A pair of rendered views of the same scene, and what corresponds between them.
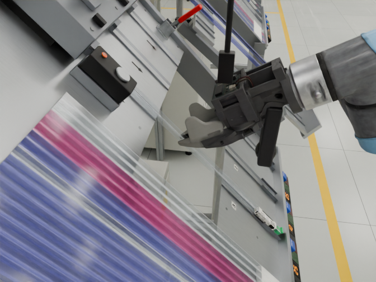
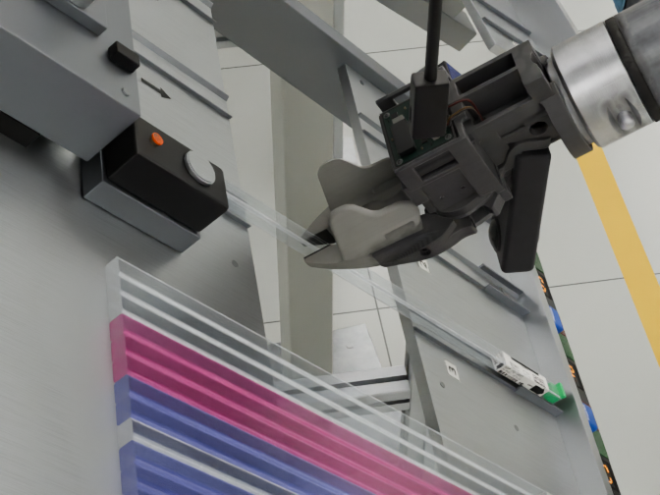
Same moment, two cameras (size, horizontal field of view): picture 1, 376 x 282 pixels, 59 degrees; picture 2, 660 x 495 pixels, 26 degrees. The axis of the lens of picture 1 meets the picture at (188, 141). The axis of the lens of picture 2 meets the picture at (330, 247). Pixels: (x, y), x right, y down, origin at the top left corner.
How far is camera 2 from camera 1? 0.48 m
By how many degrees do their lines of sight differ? 17
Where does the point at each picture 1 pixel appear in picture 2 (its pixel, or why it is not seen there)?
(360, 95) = not seen: outside the picture
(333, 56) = (646, 39)
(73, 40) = (87, 126)
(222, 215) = (441, 404)
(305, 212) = (557, 269)
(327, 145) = (582, 20)
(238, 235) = (482, 440)
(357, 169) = not seen: outside the picture
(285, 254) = (582, 447)
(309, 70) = (601, 74)
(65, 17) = (71, 87)
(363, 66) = not seen: outside the picture
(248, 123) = (479, 198)
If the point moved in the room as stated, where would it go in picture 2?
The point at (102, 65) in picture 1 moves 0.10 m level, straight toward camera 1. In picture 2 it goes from (164, 167) to (252, 275)
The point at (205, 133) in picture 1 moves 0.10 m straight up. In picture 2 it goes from (377, 234) to (381, 126)
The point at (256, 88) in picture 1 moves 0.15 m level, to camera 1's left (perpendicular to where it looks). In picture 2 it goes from (490, 123) to (267, 173)
